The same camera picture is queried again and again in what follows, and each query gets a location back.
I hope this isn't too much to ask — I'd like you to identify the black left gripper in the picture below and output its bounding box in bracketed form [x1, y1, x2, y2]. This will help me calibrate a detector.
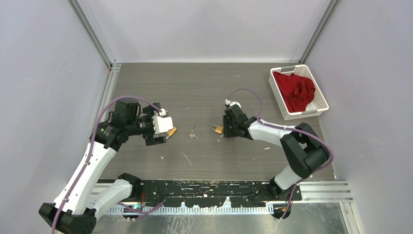
[127, 104, 166, 145]

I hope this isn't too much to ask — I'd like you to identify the large brass padlock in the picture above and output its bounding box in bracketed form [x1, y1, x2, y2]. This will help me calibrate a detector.
[166, 126, 177, 138]

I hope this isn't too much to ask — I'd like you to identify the silver key bunch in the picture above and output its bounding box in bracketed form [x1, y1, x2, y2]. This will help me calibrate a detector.
[189, 126, 198, 139]

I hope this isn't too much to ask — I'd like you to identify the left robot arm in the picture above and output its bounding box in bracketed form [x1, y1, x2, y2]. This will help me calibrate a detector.
[39, 95, 173, 234]

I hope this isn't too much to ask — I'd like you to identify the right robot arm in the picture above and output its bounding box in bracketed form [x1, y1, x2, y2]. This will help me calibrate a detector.
[223, 104, 332, 200]

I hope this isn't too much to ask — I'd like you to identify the small brass padlock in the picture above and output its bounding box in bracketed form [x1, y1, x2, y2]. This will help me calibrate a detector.
[211, 125, 224, 134]

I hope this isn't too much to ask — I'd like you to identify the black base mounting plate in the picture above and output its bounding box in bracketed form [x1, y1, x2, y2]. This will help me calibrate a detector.
[122, 180, 291, 208]

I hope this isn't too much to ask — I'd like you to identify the red cloth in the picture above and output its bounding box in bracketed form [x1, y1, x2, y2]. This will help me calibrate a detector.
[272, 72, 316, 113]

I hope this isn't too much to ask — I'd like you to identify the white perforated plastic basket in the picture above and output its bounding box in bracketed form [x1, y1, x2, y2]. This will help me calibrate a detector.
[268, 64, 329, 120]

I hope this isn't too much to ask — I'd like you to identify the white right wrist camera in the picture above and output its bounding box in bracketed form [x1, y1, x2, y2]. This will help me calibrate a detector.
[225, 99, 242, 110]

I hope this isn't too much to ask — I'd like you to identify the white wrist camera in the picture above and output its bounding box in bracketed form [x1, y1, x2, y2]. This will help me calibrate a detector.
[152, 109, 173, 134]
[225, 99, 242, 110]

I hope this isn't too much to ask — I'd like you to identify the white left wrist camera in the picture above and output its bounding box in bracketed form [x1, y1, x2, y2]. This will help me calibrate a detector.
[152, 109, 173, 134]

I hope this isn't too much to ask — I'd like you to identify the aluminium front rail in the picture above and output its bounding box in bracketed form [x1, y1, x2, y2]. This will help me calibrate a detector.
[91, 179, 353, 215]

